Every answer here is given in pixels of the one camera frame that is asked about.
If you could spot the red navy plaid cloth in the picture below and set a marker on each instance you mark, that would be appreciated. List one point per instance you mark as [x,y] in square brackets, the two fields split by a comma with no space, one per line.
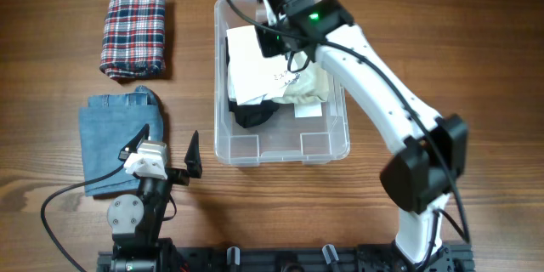
[134,39]

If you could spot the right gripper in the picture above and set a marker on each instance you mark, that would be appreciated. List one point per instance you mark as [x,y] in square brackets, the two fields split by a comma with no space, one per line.
[269,47]

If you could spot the blue denim jeans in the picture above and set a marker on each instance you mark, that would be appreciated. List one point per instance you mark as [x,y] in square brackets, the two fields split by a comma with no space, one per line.
[110,121]

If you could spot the white printed shirt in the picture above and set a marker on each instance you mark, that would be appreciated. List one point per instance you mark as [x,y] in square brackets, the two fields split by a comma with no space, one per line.
[253,77]

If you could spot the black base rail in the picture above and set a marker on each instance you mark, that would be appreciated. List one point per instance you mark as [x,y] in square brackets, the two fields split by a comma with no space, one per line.
[450,257]

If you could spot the black garment with tape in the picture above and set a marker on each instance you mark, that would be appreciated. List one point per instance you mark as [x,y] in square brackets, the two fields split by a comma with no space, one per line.
[249,116]

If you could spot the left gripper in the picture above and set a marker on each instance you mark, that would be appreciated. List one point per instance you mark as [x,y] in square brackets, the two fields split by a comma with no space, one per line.
[192,161]

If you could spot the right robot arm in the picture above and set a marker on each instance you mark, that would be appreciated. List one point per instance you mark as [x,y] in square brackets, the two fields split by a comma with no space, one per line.
[429,150]

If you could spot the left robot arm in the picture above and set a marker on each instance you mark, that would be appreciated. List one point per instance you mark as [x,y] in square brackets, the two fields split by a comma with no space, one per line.
[136,219]

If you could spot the cream cloth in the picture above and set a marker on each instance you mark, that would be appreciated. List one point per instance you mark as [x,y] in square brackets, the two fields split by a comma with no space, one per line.
[310,85]

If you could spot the clear plastic storage container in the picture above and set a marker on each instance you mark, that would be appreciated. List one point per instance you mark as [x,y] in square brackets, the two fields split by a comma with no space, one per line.
[283,137]

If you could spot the white label in container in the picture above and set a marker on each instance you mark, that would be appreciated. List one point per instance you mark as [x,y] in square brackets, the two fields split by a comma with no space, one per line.
[308,110]

